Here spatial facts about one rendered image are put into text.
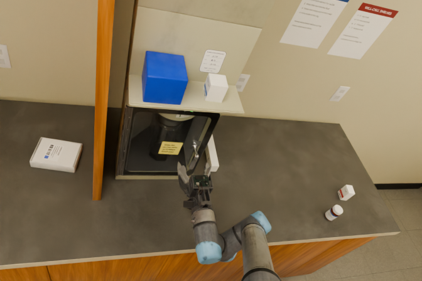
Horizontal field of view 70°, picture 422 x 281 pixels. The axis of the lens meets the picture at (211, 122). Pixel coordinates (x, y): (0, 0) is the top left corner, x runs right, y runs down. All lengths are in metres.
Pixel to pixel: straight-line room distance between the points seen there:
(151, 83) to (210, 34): 0.20
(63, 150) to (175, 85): 0.71
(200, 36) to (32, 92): 0.97
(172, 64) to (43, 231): 0.75
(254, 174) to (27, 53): 1.11
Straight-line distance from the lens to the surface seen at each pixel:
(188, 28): 0.79
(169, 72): 0.75
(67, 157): 1.32
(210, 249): 0.96
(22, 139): 1.44
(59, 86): 1.53
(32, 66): 1.47
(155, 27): 0.78
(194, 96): 0.85
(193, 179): 1.04
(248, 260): 0.83
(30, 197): 1.29
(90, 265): 1.37
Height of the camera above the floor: 2.07
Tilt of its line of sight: 45 degrees down
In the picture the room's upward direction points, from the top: 24 degrees clockwise
